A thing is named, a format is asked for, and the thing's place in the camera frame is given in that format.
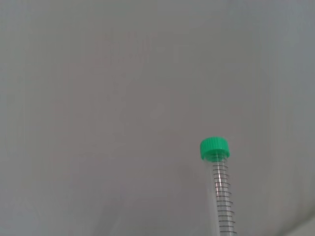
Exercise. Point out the clear graduated green-capped test tube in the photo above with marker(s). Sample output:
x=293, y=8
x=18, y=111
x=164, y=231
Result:
x=214, y=147

